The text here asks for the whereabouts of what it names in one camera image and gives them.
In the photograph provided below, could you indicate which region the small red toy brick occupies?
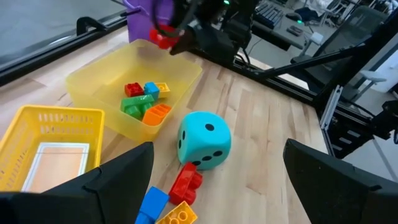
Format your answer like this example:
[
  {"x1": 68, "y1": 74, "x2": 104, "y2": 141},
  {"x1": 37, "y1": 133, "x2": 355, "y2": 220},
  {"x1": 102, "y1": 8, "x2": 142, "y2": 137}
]
[{"x1": 124, "y1": 82, "x2": 145, "y2": 98}]

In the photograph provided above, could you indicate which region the orange long toy brick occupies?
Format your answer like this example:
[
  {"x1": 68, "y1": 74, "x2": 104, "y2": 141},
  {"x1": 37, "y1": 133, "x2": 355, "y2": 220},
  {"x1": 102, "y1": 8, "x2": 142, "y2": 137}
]
[{"x1": 141, "y1": 103, "x2": 173, "y2": 127}]

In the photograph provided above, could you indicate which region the black diagonal stand bar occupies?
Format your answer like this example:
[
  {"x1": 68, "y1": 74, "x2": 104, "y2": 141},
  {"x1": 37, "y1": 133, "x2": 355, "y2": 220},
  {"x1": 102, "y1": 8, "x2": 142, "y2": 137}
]
[{"x1": 254, "y1": 42, "x2": 377, "y2": 80}]

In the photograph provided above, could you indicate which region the dark phone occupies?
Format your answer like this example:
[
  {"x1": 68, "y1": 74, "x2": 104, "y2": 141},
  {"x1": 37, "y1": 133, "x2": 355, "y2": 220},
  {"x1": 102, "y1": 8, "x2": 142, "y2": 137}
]
[{"x1": 285, "y1": 25, "x2": 305, "y2": 37}]

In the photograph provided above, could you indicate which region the translucent yellow bin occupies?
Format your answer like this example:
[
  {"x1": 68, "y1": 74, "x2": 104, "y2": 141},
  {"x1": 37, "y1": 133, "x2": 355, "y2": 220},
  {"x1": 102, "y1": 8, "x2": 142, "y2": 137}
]
[{"x1": 65, "y1": 39, "x2": 203, "y2": 144}]

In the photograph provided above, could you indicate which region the blue toy brick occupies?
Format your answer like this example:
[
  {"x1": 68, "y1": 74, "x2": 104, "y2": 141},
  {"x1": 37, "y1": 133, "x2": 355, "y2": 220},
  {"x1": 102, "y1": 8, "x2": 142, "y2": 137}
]
[{"x1": 134, "y1": 185, "x2": 170, "y2": 224}]

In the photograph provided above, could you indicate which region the yellow mesh basket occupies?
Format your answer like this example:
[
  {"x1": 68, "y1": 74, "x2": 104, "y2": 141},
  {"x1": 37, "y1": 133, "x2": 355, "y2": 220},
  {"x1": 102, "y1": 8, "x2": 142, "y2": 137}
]
[{"x1": 0, "y1": 104, "x2": 106, "y2": 193}]

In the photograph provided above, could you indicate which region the small white box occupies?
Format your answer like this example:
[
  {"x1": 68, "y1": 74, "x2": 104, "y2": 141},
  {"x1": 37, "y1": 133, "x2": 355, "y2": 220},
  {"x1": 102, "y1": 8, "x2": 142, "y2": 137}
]
[{"x1": 309, "y1": 30, "x2": 325, "y2": 46}]

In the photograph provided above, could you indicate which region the playing card box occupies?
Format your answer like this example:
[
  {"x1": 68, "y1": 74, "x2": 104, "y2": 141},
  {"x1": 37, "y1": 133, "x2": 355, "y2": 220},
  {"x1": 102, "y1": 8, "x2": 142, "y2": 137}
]
[{"x1": 21, "y1": 141, "x2": 91, "y2": 194}]

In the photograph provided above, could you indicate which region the small sky-blue toy brick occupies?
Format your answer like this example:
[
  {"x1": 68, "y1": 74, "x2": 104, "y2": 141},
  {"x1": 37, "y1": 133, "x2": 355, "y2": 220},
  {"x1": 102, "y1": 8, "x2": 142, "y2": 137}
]
[{"x1": 143, "y1": 81, "x2": 160, "y2": 100}]

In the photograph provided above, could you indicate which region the teal foam die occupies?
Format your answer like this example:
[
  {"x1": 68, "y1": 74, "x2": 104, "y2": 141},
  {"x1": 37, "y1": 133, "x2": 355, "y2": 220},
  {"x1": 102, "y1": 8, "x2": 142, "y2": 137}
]
[{"x1": 176, "y1": 111, "x2": 233, "y2": 171}]

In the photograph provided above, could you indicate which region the black computer mouse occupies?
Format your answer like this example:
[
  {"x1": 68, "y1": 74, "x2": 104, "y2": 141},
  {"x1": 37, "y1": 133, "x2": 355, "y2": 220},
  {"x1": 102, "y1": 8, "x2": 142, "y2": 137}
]
[{"x1": 285, "y1": 11, "x2": 304, "y2": 23}]

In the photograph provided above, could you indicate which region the purple monster bucket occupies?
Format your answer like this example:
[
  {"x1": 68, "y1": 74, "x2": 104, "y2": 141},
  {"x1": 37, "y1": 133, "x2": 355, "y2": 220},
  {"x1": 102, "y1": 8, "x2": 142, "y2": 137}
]
[{"x1": 123, "y1": 0, "x2": 175, "y2": 44}]

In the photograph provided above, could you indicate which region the black mesh office chair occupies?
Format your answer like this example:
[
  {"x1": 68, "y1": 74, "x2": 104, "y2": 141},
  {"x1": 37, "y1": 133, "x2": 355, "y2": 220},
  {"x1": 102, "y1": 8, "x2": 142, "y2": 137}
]
[{"x1": 292, "y1": 6, "x2": 389, "y2": 66}]

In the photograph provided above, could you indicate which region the green toy brick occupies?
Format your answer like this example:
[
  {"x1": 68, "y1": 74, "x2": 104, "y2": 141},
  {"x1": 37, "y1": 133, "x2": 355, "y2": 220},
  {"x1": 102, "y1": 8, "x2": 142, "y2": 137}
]
[{"x1": 119, "y1": 94, "x2": 155, "y2": 121}]

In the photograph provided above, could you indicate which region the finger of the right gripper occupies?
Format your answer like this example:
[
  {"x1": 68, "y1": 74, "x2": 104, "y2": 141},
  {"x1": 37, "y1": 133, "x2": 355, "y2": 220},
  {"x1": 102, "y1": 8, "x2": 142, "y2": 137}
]
[{"x1": 169, "y1": 29, "x2": 197, "y2": 57}]

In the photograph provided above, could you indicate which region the black keyboard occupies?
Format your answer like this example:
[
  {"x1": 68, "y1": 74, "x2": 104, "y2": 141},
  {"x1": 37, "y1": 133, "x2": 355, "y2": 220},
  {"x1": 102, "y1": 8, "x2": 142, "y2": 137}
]
[{"x1": 254, "y1": 1, "x2": 285, "y2": 30}]

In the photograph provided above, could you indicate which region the red stepped toy brick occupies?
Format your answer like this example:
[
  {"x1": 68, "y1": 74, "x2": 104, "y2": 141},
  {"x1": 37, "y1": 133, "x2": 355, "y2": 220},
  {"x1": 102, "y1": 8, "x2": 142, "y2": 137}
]
[
  {"x1": 168, "y1": 161, "x2": 204, "y2": 206},
  {"x1": 148, "y1": 24, "x2": 183, "y2": 50}
]

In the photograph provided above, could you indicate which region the small yellow toy brick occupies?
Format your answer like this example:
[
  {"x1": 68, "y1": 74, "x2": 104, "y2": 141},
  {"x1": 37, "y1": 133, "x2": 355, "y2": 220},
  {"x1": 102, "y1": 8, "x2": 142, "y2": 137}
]
[{"x1": 154, "y1": 82, "x2": 172, "y2": 99}]

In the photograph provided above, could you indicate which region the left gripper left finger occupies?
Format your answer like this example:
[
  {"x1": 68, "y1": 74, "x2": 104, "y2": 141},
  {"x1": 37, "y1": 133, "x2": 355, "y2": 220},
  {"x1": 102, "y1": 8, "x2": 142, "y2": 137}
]
[{"x1": 0, "y1": 141, "x2": 155, "y2": 224}]

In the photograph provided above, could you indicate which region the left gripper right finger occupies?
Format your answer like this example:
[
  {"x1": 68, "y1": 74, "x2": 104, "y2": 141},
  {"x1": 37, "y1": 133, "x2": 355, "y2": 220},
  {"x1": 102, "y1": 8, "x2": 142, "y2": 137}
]
[{"x1": 282, "y1": 138, "x2": 398, "y2": 224}]

